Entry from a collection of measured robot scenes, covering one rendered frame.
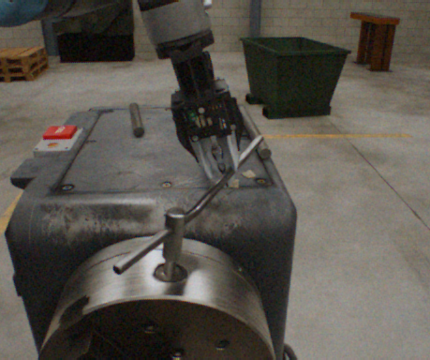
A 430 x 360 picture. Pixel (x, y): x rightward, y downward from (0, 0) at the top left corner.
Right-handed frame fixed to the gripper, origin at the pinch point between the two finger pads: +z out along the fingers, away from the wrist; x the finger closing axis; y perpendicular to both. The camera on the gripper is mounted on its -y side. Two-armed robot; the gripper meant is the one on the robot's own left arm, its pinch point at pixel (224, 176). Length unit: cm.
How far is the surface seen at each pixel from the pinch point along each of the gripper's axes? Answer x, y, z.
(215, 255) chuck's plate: -4.0, 7.2, 7.7
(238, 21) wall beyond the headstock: 109, -972, 97
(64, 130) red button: -31.1, -32.0, -5.1
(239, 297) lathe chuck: -2.2, 13.8, 10.1
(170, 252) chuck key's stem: -8.1, 14.1, 0.5
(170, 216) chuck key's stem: -6.5, 13.9, -4.0
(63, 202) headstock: -24.7, -2.6, -2.0
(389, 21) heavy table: 358, -723, 141
